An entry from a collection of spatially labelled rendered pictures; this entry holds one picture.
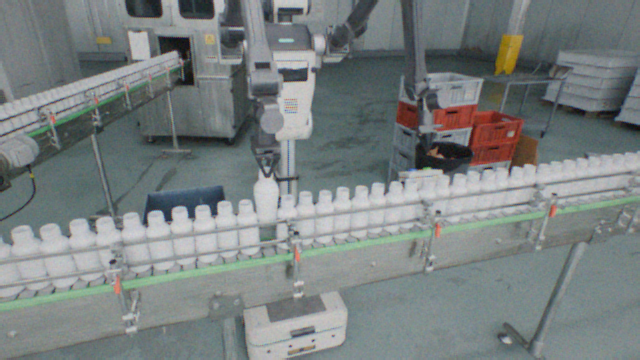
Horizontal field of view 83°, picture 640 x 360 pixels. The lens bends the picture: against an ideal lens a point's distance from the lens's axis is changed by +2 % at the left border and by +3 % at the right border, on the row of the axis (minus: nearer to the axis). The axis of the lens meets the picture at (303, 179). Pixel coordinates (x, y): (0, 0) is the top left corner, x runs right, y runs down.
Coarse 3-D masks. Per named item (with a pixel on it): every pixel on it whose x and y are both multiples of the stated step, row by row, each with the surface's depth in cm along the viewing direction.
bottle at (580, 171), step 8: (576, 160) 134; (584, 160) 135; (576, 168) 134; (584, 168) 133; (576, 176) 134; (584, 176) 133; (576, 184) 135; (568, 192) 137; (576, 192) 136; (568, 200) 138; (576, 200) 138
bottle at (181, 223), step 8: (176, 208) 97; (184, 208) 97; (176, 216) 94; (184, 216) 95; (176, 224) 95; (184, 224) 96; (192, 224) 98; (176, 232) 95; (184, 232) 96; (176, 240) 97; (184, 240) 97; (192, 240) 99; (176, 248) 98; (184, 248) 98; (192, 248) 100; (184, 264) 100
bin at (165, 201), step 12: (156, 192) 150; (168, 192) 151; (180, 192) 153; (192, 192) 154; (204, 192) 156; (216, 192) 158; (144, 204) 141; (156, 204) 152; (168, 204) 153; (180, 204) 155; (192, 204) 157; (204, 204) 158; (216, 204) 160; (144, 216) 134; (168, 216) 156; (192, 216) 159
